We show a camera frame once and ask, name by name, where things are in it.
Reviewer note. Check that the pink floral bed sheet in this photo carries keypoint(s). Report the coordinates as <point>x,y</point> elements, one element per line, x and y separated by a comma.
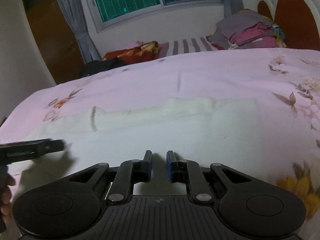
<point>281,146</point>

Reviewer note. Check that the white knitted sweater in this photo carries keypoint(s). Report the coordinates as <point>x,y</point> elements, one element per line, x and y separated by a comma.
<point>97,119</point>

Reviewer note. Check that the left grey curtain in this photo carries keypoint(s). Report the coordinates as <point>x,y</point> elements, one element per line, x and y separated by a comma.
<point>73,13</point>

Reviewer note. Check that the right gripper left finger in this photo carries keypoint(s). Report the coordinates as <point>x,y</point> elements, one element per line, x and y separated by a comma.
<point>125,176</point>

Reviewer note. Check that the red orange patterned cloth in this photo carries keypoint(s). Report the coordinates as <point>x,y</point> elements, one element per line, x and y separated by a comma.
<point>143,53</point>

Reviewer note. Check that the person's left hand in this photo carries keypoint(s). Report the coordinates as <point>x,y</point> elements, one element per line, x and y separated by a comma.
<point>6,195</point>

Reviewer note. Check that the brown wooden door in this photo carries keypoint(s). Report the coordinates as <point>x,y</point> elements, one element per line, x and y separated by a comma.
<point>55,39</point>

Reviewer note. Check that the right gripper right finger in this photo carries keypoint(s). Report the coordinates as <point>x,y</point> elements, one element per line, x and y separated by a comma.
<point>190,174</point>

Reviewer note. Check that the grey striped mattress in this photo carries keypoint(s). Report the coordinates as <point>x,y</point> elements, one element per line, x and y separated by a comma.
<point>184,46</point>

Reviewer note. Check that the black garment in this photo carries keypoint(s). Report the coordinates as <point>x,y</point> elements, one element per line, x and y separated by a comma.
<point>97,66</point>

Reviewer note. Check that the stack of folded clothes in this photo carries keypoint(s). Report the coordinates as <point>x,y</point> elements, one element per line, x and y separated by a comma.
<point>247,30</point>

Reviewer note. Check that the red white headboard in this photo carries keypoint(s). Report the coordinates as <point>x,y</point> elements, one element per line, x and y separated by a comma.
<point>298,19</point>

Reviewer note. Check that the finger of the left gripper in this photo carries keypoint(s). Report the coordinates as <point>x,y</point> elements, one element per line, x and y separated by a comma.
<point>46,146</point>

